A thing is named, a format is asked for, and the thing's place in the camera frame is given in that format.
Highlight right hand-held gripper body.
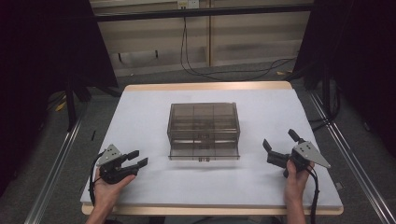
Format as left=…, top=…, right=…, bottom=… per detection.
left=266, top=141, right=332, bottom=179

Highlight white table mat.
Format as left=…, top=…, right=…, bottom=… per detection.
left=79, top=88, right=344, bottom=209

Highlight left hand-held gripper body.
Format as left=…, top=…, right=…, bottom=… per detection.
left=97, top=144, right=140, bottom=185

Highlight hand-held gripper black cable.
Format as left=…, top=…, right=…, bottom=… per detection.
left=88, top=151, right=106, bottom=207
left=305, top=167, right=320, bottom=224

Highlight smoky transparent plastic drawer box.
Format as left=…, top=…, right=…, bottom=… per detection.
left=166, top=102, right=242, bottom=162

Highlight person's right hand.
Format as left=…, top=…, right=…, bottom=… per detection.
left=284, top=160, right=316, bottom=203

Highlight white wall power outlet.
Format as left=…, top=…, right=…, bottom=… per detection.
left=177, top=0, right=200, bottom=10

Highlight black metal stand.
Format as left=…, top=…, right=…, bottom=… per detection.
left=303, top=59, right=333, bottom=118
left=64, top=81, right=92, bottom=133

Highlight black wall cables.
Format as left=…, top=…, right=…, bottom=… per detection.
left=179, top=16, right=297, bottom=82

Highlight metal floor rail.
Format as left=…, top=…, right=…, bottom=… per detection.
left=307, top=91, right=396, bottom=224
left=23, top=113, right=86, bottom=224

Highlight wooden table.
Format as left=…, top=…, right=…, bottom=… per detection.
left=80, top=80, right=345, bottom=217

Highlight person's left hand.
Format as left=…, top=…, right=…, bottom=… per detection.
left=92, top=167, right=137, bottom=206

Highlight left hand-held gripper black cable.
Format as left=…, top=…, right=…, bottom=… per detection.
left=88, top=151, right=106, bottom=207

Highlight black horizontal metal bar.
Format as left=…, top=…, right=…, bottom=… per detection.
left=92, top=3, right=315, bottom=22

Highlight black curtain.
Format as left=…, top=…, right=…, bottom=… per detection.
left=291, top=0, right=396, bottom=160
left=0, top=0, right=120, bottom=197

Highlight right hand-held gripper black cable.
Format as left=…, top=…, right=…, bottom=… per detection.
left=305, top=167, right=320, bottom=224

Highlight black floor cable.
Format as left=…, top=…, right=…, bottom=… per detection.
left=310, top=88, right=341, bottom=133

